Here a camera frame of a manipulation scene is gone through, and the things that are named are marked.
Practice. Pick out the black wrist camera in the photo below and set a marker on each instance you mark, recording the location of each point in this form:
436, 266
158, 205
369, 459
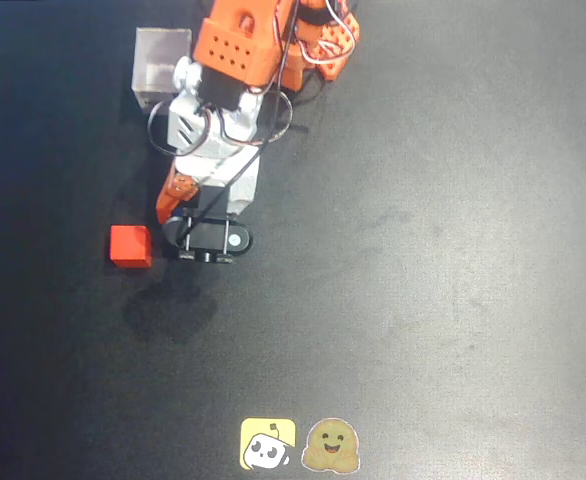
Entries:
208, 237

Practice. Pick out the white cardboard box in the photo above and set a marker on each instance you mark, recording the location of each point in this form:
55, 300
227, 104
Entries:
158, 50

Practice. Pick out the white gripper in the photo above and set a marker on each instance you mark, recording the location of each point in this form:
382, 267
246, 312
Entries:
169, 200

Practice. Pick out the yellow robot sticker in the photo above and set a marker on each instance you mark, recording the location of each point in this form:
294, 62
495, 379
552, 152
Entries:
267, 444

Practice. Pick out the red cube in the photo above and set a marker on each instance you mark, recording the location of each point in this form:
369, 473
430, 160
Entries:
130, 245

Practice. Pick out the black mat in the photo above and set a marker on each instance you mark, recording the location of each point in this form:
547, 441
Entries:
423, 300

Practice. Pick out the hugging face emoji sticker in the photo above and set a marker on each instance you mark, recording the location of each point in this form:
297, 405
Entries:
331, 446

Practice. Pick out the orange and white robot arm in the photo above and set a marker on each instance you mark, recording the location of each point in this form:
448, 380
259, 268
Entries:
233, 45

